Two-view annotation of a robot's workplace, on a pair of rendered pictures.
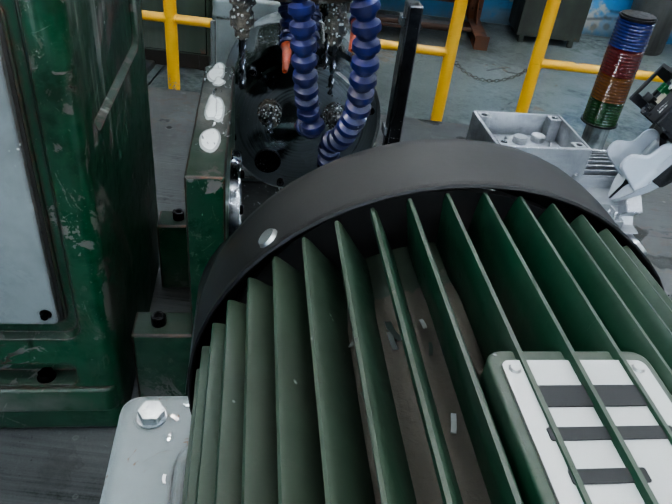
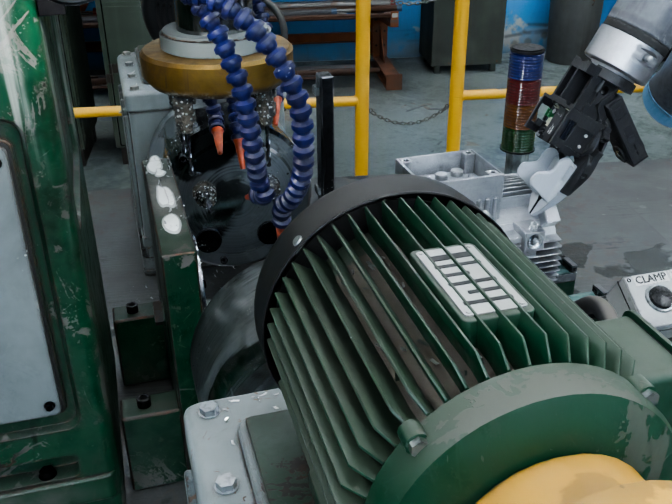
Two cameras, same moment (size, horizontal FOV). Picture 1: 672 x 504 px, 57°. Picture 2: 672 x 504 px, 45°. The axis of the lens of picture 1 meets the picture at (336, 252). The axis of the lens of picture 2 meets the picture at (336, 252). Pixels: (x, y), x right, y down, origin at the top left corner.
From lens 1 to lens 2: 30 cm
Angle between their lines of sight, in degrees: 9
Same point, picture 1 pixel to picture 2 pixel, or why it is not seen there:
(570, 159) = (487, 185)
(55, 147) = (55, 248)
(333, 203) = (328, 216)
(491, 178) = (402, 190)
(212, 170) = (183, 247)
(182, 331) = (168, 407)
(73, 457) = not seen: outside the picture
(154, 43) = not seen: hidden behind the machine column
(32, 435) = not seen: outside the picture
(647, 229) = (591, 243)
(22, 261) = (28, 357)
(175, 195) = (111, 297)
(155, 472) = (225, 440)
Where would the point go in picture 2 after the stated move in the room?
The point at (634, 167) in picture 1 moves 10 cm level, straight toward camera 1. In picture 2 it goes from (542, 182) to (531, 213)
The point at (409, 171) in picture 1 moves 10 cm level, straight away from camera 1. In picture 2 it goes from (362, 194) to (358, 138)
